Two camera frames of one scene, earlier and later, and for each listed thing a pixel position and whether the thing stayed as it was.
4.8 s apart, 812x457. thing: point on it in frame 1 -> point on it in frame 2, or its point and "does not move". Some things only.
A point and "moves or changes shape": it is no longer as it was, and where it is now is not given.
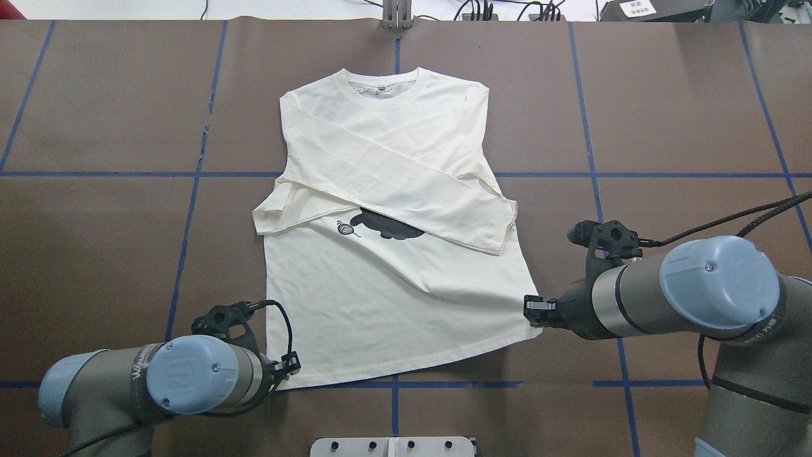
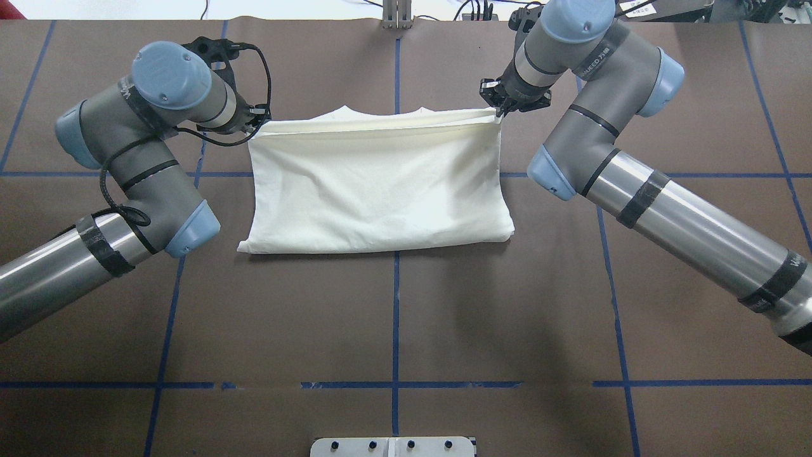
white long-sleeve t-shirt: [386, 230] moves or changes shape
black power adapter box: [656, 11] does not move
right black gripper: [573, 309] -> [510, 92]
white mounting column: [392, 447] does not move
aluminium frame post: [397, 14] does not move
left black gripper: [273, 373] -> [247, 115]
